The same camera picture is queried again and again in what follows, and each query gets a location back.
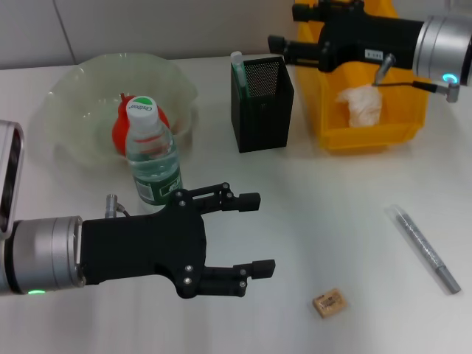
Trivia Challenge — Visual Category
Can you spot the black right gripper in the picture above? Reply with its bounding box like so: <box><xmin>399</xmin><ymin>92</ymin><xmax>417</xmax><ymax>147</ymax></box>
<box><xmin>268</xmin><ymin>0</ymin><xmax>425</xmax><ymax>73</ymax></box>

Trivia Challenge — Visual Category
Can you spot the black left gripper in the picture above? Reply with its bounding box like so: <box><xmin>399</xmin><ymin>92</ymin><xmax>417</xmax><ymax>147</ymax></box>
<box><xmin>81</xmin><ymin>182</ymin><xmax>277</xmax><ymax>299</ymax></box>

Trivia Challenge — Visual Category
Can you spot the green utility knife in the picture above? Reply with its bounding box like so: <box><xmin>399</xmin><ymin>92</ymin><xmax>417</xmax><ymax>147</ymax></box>
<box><xmin>230</xmin><ymin>50</ymin><xmax>251</xmax><ymax>100</ymax></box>

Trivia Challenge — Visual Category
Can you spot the white paper ball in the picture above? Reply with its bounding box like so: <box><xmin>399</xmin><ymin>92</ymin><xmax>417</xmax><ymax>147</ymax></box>
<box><xmin>334</xmin><ymin>83</ymin><xmax>384</xmax><ymax>128</ymax></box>

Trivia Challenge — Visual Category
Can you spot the tan eraser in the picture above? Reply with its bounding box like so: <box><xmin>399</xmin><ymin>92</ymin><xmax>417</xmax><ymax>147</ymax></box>
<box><xmin>312</xmin><ymin>288</ymin><xmax>350</xmax><ymax>318</ymax></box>

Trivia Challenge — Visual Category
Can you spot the clear water bottle green label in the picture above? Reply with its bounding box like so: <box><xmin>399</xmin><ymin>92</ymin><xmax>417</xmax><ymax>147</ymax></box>
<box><xmin>125</xmin><ymin>94</ymin><xmax>184</xmax><ymax>214</ymax></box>

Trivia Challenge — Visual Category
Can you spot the red-orange toy orange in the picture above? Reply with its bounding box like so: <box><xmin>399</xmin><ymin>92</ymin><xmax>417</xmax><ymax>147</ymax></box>
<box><xmin>111</xmin><ymin>92</ymin><xmax>173</xmax><ymax>158</ymax></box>

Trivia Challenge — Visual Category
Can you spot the black mesh pen holder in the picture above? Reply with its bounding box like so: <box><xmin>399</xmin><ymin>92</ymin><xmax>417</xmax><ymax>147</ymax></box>
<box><xmin>231</xmin><ymin>54</ymin><xmax>295</xmax><ymax>154</ymax></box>

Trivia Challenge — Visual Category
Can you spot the grey wrapped pen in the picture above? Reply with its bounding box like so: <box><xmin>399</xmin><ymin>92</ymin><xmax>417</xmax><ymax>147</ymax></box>
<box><xmin>386</xmin><ymin>204</ymin><xmax>462</xmax><ymax>295</ymax></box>

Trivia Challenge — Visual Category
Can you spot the pale green glass fruit bowl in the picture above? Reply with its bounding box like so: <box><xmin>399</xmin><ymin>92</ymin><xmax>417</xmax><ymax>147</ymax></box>
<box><xmin>43</xmin><ymin>53</ymin><xmax>200</xmax><ymax>173</ymax></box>

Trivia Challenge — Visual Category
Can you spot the yellow plastic bin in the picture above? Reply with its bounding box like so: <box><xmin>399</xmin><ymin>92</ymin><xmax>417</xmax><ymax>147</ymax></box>
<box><xmin>294</xmin><ymin>0</ymin><xmax>431</xmax><ymax>151</ymax></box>

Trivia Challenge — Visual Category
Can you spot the right gripper cable with plug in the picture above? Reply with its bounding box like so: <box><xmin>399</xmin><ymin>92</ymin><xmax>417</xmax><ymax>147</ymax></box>
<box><xmin>372</xmin><ymin>53</ymin><xmax>461</xmax><ymax>104</ymax></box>

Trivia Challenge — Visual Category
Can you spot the gripper cable with plug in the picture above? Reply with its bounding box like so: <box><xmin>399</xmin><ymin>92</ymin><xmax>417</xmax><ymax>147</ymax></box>
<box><xmin>105</xmin><ymin>194</ymin><xmax>133</xmax><ymax>219</ymax></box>
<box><xmin>372</xmin><ymin>53</ymin><xmax>461</xmax><ymax>104</ymax></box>

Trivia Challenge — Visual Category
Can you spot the left gripper cable with plug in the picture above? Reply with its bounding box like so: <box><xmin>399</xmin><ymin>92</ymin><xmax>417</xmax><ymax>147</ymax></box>
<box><xmin>105</xmin><ymin>194</ymin><xmax>133</xmax><ymax>219</ymax></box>

